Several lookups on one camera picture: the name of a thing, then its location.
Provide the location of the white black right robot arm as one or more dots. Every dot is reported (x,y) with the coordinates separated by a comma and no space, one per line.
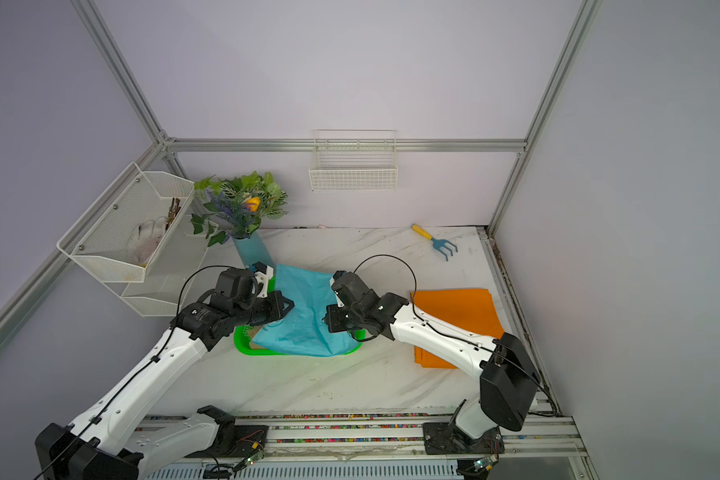
(507,377)

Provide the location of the white wire wall basket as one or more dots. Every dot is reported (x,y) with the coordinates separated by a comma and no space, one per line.
(354,160)

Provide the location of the orange pants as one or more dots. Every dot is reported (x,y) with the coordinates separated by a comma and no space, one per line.
(469,309)

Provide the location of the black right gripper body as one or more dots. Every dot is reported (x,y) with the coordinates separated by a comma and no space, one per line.
(345,318)

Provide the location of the dried twig bundle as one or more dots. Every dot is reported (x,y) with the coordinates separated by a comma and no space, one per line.
(174,209)

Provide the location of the teal pants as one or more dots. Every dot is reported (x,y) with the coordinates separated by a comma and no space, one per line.
(311,293)

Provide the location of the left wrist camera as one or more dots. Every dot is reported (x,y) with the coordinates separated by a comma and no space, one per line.
(264,275)

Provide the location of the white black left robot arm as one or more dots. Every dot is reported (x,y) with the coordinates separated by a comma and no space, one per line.
(99,443)

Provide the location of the artificial flower bouquet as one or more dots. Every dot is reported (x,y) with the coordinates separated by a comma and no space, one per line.
(235,208)

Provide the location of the white mesh two-tier shelf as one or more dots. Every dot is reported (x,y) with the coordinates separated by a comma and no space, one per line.
(97,241)

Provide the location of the blue yellow garden rake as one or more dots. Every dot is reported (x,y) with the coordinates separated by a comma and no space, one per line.
(445,247)

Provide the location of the aluminium frame rail front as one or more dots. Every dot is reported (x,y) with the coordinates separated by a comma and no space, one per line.
(392,436)

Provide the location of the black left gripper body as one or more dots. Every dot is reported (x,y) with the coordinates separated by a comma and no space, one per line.
(254,312)

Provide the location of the teal cylindrical vase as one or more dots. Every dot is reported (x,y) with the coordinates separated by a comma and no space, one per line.
(252,250)

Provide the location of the beige pants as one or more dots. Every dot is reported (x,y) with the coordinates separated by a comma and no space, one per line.
(255,346)

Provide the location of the green plastic basket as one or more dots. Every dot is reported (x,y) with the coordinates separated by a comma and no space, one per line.
(311,341)

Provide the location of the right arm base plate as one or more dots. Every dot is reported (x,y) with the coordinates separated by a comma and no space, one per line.
(442,438)

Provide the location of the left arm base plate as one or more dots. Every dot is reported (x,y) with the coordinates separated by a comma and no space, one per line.
(236,441)

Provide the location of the clear glove in shelf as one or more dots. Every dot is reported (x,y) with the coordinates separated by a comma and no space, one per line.
(144,241)

